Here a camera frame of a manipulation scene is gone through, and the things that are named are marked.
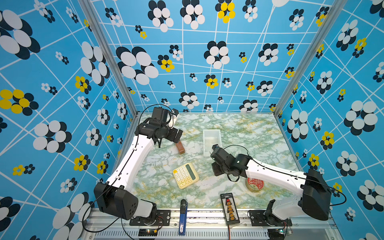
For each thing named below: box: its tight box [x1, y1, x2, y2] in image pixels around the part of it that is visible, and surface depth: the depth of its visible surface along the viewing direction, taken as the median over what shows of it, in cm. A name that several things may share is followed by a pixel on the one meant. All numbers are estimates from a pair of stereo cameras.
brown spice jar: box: [176, 140, 186, 155], surface depth 98 cm
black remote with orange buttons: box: [220, 192, 240, 225], surface depth 77 cm
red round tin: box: [245, 177, 265, 193], surface depth 82 cm
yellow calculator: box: [172, 162, 200, 190], surface depth 87 cm
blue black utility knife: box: [178, 199, 188, 236], surface depth 73 cm
